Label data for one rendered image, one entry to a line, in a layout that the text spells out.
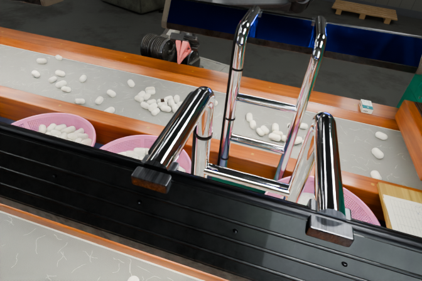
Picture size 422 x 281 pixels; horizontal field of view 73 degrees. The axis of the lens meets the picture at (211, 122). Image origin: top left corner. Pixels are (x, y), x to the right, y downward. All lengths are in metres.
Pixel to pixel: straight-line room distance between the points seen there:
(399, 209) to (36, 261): 0.77
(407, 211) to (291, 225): 0.59
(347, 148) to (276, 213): 0.75
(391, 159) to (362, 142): 0.10
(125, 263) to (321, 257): 0.44
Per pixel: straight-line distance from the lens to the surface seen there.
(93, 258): 0.66
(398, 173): 0.98
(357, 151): 0.99
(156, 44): 1.40
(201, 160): 0.45
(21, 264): 0.70
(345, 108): 1.13
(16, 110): 1.13
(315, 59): 0.60
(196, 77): 1.14
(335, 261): 0.27
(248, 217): 0.25
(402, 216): 0.80
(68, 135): 0.93
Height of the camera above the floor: 1.30
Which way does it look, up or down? 37 degrees down
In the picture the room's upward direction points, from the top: 6 degrees clockwise
